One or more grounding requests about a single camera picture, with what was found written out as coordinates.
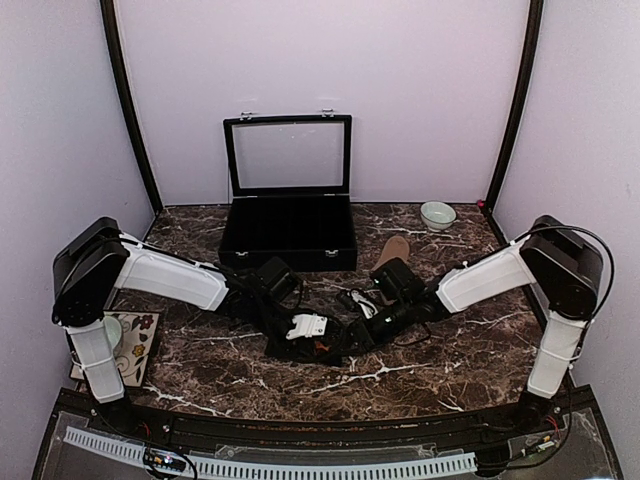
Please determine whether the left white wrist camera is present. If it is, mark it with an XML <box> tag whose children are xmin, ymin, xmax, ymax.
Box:
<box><xmin>286</xmin><ymin>313</ymin><xmax>328</xmax><ymax>340</ymax></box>

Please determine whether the white slotted cable duct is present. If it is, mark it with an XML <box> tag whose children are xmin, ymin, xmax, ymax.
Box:
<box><xmin>62</xmin><ymin>426</ymin><xmax>477</xmax><ymax>479</ymax></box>

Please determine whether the argyle red orange black sock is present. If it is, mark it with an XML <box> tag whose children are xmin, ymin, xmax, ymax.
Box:
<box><xmin>312</xmin><ymin>340</ymin><xmax>333</xmax><ymax>357</ymax></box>

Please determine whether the right black frame post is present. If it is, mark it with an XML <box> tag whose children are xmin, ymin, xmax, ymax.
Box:
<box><xmin>484</xmin><ymin>0</ymin><xmax>545</xmax><ymax>216</ymax></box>

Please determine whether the black display case glass lid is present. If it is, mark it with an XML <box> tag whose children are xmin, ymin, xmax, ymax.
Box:
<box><xmin>217</xmin><ymin>110</ymin><xmax>359</xmax><ymax>274</ymax></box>

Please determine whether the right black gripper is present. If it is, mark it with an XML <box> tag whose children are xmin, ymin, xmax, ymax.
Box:
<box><xmin>337</xmin><ymin>296</ymin><xmax>415</xmax><ymax>355</ymax></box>

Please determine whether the black frame post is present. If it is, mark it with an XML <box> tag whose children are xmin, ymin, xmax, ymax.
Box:
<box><xmin>484</xmin><ymin>0</ymin><xmax>545</xmax><ymax>216</ymax></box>
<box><xmin>99</xmin><ymin>0</ymin><xmax>164</xmax><ymax>216</ymax></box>

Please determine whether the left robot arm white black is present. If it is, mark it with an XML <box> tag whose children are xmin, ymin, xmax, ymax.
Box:
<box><xmin>52</xmin><ymin>217</ymin><xmax>346</xmax><ymax>436</ymax></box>

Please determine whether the pale green bowl on mat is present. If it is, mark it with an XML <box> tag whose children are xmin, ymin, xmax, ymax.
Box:
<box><xmin>103</xmin><ymin>315</ymin><xmax>124</xmax><ymax>357</ymax></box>

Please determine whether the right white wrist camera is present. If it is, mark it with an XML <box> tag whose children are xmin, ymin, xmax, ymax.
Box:
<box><xmin>346</xmin><ymin>290</ymin><xmax>378</xmax><ymax>319</ymax></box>

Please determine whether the floral patterned mat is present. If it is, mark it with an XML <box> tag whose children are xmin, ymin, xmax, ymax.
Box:
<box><xmin>69</xmin><ymin>309</ymin><xmax>162</xmax><ymax>387</ymax></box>

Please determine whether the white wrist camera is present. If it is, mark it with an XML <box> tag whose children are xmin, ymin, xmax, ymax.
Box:
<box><xmin>286</xmin><ymin>313</ymin><xmax>328</xmax><ymax>340</ymax></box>
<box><xmin>346</xmin><ymin>290</ymin><xmax>378</xmax><ymax>319</ymax></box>

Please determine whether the tan brown sock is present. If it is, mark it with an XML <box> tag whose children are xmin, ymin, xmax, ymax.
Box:
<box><xmin>372</xmin><ymin>236</ymin><xmax>412</xmax><ymax>306</ymax></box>

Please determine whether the green circuit board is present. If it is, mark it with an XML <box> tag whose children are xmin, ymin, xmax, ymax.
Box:
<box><xmin>143</xmin><ymin>449</ymin><xmax>187</xmax><ymax>474</ymax></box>

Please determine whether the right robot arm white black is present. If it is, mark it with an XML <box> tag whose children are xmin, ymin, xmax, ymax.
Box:
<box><xmin>349</xmin><ymin>215</ymin><xmax>615</xmax><ymax>434</ymax></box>

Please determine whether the left black frame post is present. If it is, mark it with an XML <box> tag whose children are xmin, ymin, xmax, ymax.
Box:
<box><xmin>99</xmin><ymin>0</ymin><xmax>164</xmax><ymax>216</ymax></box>

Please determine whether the pale green bowl at back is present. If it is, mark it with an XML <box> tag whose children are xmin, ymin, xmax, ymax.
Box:
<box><xmin>420</xmin><ymin>201</ymin><xmax>457</xmax><ymax>232</ymax></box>

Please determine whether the black front rail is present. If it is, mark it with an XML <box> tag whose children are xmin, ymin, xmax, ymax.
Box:
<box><xmin>47</xmin><ymin>386</ymin><xmax>610</xmax><ymax>452</ymax></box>

